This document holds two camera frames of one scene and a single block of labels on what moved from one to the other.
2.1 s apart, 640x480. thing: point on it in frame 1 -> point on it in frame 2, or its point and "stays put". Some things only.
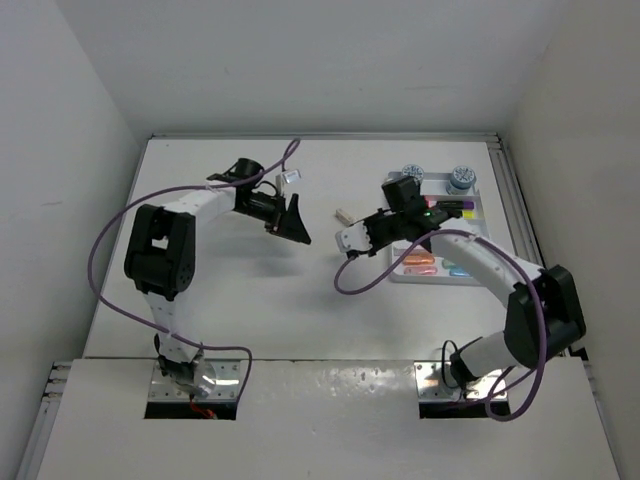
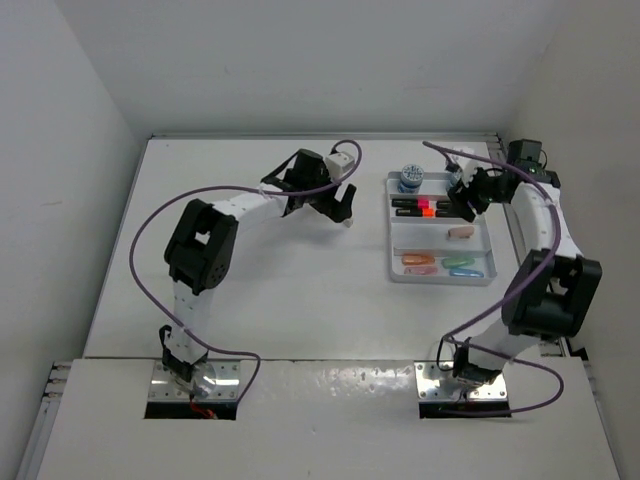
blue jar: x=414 y=170 stays put
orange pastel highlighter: x=418 y=259 stays put
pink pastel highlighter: x=420 y=270 stays put
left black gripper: x=284 y=221 -> x=329 y=207
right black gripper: x=376 y=246 -> x=461 y=195
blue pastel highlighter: x=459 y=271 stays put
